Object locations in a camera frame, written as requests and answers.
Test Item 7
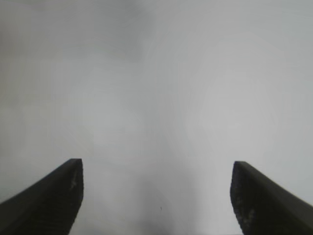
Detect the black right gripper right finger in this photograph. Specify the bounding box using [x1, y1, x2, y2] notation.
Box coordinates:
[229, 161, 313, 235]

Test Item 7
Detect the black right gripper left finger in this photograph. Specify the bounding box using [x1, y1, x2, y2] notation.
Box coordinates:
[0, 158, 85, 235]

